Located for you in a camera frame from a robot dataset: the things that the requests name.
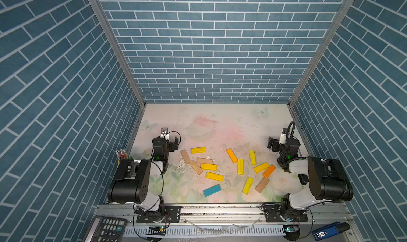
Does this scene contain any blue handheld device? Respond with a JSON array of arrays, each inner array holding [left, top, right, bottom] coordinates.
[[311, 222, 350, 241]]

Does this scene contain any yellow block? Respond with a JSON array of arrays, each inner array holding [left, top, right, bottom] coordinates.
[[191, 147, 206, 154], [200, 163, 217, 171], [206, 172, 223, 182], [242, 176, 253, 195]]

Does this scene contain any yellow block vertical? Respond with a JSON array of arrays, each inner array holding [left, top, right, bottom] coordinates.
[[237, 159, 244, 175], [249, 150, 256, 166]]

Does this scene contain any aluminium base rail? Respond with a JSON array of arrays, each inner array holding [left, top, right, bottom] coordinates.
[[95, 203, 354, 225]]

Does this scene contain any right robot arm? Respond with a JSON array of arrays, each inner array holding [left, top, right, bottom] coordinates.
[[260, 134, 354, 223]]

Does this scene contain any black calculator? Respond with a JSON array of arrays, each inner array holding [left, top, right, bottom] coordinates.
[[82, 216, 128, 242]]

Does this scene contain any teal block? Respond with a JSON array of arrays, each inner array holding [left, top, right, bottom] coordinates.
[[203, 184, 222, 197]]

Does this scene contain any orange block right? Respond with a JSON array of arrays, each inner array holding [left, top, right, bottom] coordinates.
[[262, 165, 276, 178]]

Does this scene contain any orange block centre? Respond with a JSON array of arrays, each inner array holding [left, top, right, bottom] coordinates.
[[226, 149, 238, 163]]

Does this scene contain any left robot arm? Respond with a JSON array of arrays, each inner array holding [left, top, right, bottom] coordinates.
[[108, 133, 181, 224]]

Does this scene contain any yellow block diagonal right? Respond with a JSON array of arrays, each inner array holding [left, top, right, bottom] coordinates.
[[254, 162, 270, 173]]

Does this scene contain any pen holder cup with pens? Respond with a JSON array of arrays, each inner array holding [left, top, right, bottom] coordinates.
[[116, 149, 129, 164]]

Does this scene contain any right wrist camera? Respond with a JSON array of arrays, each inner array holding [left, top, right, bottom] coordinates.
[[279, 128, 289, 145]]

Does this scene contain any white cable duct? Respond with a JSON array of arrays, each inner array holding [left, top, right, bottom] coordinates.
[[123, 225, 286, 238]]

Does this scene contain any tan wooden block diagonal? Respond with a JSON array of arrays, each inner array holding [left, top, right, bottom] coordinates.
[[189, 160, 203, 175]]

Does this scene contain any orange block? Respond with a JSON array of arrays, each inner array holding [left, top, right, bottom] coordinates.
[[262, 165, 276, 178], [226, 149, 238, 163]]

